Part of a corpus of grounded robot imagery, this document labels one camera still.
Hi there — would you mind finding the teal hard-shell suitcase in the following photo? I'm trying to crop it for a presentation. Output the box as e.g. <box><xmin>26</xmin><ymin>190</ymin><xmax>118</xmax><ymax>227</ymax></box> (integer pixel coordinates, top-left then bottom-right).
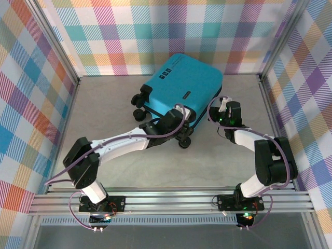
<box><xmin>131</xmin><ymin>53</ymin><xmax>224</xmax><ymax>150</ymax></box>

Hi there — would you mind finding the right controller board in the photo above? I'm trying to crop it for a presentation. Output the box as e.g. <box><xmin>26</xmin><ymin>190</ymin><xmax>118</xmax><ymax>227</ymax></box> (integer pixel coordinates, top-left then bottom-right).
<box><xmin>235</xmin><ymin>212</ymin><xmax>255</xmax><ymax>227</ymax></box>

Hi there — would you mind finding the controller board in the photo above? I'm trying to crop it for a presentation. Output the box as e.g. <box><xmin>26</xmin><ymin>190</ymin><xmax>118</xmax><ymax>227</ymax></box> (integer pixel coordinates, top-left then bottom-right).
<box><xmin>89</xmin><ymin>213</ymin><xmax>114</xmax><ymax>226</ymax></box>
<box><xmin>235</xmin><ymin>212</ymin><xmax>255</xmax><ymax>227</ymax></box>

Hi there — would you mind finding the left controller board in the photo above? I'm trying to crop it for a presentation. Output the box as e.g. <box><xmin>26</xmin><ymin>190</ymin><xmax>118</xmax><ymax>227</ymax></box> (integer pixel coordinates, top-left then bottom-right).
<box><xmin>89</xmin><ymin>213</ymin><xmax>114</xmax><ymax>226</ymax></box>

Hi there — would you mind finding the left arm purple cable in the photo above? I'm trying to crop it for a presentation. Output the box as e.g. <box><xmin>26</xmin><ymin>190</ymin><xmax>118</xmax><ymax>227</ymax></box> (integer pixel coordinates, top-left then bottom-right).
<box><xmin>44</xmin><ymin>103</ymin><xmax>187</xmax><ymax>232</ymax></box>

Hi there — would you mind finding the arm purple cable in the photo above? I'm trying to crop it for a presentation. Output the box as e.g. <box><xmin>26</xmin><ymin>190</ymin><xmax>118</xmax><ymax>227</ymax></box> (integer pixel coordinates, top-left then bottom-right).
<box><xmin>206</xmin><ymin>95</ymin><xmax>291</xmax><ymax>231</ymax></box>
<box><xmin>44</xmin><ymin>103</ymin><xmax>187</xmax><ymax>232</ymax></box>

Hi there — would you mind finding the right aluminium side rail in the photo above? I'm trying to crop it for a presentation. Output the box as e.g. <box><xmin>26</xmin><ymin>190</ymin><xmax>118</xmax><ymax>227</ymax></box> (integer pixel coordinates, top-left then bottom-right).
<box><xmin>257</xmin><ymin>74</ymin><xmax>300</xmax><ymax>191</ymax></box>

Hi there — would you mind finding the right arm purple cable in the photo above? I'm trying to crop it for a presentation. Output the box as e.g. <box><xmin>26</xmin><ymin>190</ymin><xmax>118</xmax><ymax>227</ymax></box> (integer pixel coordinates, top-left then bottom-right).
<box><xmin>206</xmin><ymin>95</ymin><xmax>291</xmax><ymax>231</ymax></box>

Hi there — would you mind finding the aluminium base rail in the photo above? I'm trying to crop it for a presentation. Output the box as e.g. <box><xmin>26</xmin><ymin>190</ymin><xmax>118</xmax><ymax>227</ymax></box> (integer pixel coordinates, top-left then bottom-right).
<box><xmin>28</xmin><ymin>185</ymin><xmax>316</xmax><ymax>216</ymax></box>

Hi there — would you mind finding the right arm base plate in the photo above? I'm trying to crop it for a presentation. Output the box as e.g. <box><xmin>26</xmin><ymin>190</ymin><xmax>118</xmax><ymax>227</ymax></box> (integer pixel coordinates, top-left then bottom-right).
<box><xmin>216</xmin><ymin>193</ymin><xmax>265</xmax><ymax>212</ymax></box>

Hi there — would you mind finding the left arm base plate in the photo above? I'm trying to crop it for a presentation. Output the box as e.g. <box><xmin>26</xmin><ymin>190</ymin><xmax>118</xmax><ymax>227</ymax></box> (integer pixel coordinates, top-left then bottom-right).
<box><xmin>78</xmin><ymin>195</ymin><xmax>127</xmax><ymax>213</ymax></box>

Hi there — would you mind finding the slotted grey cable duct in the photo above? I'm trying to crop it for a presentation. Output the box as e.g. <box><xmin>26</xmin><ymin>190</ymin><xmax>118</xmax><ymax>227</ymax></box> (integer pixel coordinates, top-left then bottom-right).
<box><xmin>41</xmin><ymin>216</ymin><xmax>239</xmax><ymax>227</ymax></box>

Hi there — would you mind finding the right aluminium frame post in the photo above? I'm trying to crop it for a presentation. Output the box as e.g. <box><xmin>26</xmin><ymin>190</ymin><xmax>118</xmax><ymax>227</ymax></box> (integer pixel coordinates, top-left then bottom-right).
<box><xmin>257</xmin><ymin>0</ymin><xmax>313</xmax><ymax>81</ymax></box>

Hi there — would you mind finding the aluminium frame post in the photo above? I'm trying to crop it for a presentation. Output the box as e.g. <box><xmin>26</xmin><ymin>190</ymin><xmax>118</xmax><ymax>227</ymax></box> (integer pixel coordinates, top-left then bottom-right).
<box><xmin>25</xmin><ymin>0</ymin><xmax>84</xmax><ymax>86</ymax></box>
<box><xmin>257</xmin><ymin>0</ymin><xmax>313</xmax><ymax>81</ymax></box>

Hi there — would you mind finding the left aluminium frame post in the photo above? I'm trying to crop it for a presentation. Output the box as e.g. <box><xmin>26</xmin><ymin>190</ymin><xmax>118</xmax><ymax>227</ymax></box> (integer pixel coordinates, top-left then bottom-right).
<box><xmin>25</xmin><ymin>0</ymin><xmax>84</xmax><ymax>86</ymax></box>

